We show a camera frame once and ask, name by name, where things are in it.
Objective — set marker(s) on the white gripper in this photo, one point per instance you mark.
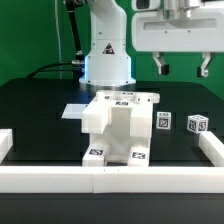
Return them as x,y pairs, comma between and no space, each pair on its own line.
202,32

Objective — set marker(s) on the white tagged cube nut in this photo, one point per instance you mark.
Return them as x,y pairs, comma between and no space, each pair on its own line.
197,123
163,120

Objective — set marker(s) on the white chair seat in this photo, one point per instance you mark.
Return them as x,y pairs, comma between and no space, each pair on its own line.
120,133

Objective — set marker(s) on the white chair back frame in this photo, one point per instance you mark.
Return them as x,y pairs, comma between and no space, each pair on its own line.
96,115

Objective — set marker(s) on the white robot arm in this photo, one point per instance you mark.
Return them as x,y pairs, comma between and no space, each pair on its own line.
108,64

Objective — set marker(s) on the white right fence bar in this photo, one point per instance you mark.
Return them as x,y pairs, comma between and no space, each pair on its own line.
212,147

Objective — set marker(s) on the white fence bar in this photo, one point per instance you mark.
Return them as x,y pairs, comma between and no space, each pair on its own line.
6,142
212,147
58,179

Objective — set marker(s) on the white sheet with tags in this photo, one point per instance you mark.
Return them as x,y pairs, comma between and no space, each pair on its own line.
73,111

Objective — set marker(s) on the white left fence bar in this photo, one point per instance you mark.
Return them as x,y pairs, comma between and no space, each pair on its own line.
6,142

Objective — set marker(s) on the white front fence bar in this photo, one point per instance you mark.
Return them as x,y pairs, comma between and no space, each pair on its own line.
58,179

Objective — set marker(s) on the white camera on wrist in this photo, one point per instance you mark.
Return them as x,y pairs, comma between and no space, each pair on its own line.
145,5

